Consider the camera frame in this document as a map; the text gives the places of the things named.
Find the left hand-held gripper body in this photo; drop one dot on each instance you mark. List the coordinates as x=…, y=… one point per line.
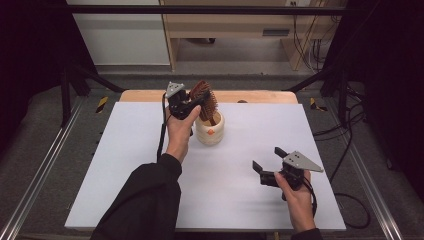
x=178, y=103

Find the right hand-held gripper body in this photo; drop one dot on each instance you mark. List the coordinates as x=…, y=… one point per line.
x=298, y=161

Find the brown wooden hairbrush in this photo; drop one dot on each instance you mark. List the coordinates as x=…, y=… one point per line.
x=208, y=108

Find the cream ribbed cup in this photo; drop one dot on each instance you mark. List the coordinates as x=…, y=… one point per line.
x=210, y=133

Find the person's left hand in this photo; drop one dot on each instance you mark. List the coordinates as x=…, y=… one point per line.
x=178, y=136

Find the person's right hand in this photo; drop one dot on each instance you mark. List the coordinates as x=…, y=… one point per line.
x=300, y=206

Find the wooden table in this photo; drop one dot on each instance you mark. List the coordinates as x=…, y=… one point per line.
x=140, y=96

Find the white table board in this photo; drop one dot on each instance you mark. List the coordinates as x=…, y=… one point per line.
x=226, y=200

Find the yellow black tape strip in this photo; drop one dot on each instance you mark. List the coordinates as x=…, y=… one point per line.
x=313, y=104
x=102, y=104

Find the black metal stand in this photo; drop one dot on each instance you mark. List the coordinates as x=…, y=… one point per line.
x=65, y=96
x=342, y=96

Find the light wooden desk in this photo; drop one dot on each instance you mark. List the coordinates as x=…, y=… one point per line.
x=226, y=25

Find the white cabinet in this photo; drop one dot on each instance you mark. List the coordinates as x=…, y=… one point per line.
x=123, y=40

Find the black horizontal bar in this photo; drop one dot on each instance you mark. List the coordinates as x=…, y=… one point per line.
x=200, y=9

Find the black curtain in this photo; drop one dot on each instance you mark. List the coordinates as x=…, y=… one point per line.
x=390, y=66
x=30, y=60

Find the aluminium floor rail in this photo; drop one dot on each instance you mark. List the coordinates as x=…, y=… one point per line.
x=370, y=186
x=36, y=180

